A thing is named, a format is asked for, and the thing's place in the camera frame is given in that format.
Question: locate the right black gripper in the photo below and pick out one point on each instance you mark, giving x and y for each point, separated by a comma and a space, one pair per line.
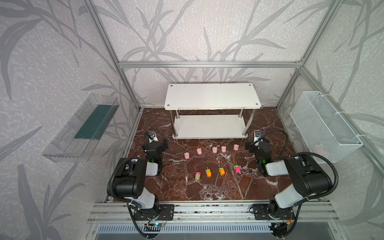
261, 144

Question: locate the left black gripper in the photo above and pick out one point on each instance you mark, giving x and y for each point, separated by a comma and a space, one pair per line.
156, 145

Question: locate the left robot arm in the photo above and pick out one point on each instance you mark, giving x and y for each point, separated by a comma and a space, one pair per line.
127, 182

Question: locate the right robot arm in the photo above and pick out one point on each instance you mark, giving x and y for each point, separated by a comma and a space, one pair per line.
312, 175

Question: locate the white two-tier shelf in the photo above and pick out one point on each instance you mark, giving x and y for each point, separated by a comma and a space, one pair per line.
211, 97

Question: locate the orange toy car right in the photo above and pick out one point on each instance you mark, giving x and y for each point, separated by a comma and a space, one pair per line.
222, 171

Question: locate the orange toy car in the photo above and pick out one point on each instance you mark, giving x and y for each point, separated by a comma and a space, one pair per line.
208, 173
222, 171

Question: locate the pink item in basket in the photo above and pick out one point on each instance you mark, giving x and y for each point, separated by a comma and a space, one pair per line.
321, 150

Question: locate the orange toy car left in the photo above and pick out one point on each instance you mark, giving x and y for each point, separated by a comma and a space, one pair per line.
208, 173

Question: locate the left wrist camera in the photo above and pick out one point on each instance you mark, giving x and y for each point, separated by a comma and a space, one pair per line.
152, 136

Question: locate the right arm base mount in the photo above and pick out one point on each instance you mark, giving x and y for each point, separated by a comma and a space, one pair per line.
272, 212

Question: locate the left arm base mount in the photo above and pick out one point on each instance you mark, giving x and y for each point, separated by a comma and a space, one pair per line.
162, 212

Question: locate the white wire mesh basket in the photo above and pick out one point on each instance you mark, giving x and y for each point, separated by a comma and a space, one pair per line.
320, 123

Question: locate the clear plastic wall bin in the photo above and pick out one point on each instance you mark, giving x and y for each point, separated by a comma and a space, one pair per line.
79, 137

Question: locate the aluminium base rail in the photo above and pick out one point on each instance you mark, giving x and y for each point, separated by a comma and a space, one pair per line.
216, 212

